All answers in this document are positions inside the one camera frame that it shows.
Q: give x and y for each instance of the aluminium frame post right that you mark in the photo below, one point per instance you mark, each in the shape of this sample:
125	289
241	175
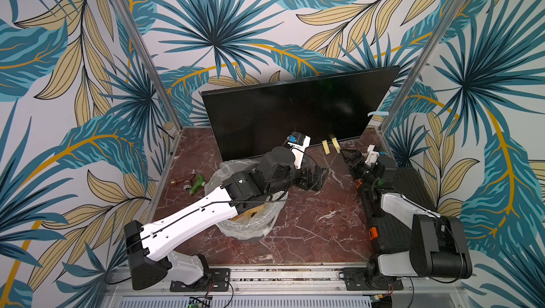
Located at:
443	24

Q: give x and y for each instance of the orange case latch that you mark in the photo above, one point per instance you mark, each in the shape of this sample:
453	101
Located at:
373	233

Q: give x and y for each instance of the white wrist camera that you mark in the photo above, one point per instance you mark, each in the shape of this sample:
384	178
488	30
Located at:
374	155
298	143

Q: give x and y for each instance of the green toy car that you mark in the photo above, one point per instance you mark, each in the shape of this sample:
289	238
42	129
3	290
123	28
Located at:
198	183

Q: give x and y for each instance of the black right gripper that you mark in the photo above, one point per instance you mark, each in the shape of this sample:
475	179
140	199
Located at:
358	165

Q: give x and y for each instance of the blue sticky note right edge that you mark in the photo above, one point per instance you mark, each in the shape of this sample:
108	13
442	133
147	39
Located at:
378	113

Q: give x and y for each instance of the yellow sticky note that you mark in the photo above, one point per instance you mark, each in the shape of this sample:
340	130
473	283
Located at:
336	145
326	147

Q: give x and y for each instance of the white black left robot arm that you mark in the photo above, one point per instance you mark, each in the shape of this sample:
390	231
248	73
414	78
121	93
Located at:
150	248

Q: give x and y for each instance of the pile of discarded sticky notes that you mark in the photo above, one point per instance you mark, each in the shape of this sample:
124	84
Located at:
248	215

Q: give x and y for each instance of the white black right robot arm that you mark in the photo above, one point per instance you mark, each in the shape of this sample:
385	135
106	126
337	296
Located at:
409	237

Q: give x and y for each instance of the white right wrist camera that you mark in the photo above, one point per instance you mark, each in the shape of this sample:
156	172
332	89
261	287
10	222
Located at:
374	155

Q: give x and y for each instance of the aluminium frame post left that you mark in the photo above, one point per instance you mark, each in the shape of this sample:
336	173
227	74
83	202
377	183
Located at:
134	34

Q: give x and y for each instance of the aluminium frame post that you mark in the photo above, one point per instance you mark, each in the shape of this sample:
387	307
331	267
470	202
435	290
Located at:
443	24
134	34

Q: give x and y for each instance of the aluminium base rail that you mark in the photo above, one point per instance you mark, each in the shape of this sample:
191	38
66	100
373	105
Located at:
313	285

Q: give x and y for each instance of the black computer monitor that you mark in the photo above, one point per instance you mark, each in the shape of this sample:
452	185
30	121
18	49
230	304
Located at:
250	121

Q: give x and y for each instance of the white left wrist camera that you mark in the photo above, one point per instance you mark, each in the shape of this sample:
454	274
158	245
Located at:
298	143

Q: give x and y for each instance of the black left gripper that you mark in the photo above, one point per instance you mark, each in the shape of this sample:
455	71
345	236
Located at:
307	183

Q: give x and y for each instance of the clear plastic bin liner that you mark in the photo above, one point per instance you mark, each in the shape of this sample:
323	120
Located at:
226	170

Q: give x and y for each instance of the mesh waste bin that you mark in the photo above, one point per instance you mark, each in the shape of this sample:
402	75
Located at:
253	230

